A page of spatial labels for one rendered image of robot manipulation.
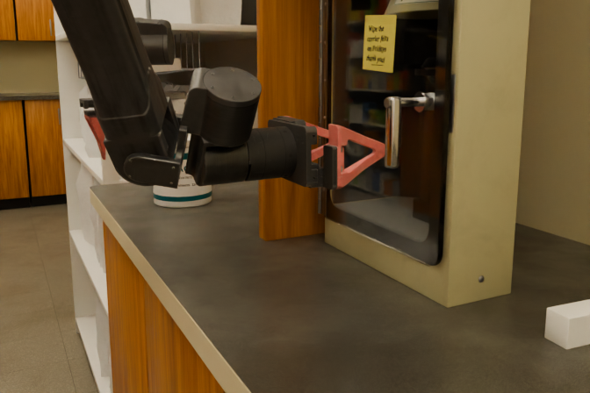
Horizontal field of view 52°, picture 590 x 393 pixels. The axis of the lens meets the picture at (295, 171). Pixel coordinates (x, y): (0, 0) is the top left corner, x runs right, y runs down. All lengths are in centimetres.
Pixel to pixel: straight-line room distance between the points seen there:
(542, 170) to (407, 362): 66
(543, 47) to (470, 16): 49
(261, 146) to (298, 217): 45
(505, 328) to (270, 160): 34
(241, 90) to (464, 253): 38
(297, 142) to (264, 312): 24
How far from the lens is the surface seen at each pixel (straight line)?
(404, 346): 70
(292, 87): 104
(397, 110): 75
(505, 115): 80
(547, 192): 123
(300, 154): 64
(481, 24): 77
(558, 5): 122
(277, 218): 106
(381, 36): 85
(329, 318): 76
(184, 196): 131
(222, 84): 58
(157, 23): 99
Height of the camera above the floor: 125
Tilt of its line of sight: 10 degrees down
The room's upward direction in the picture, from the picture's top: straight up
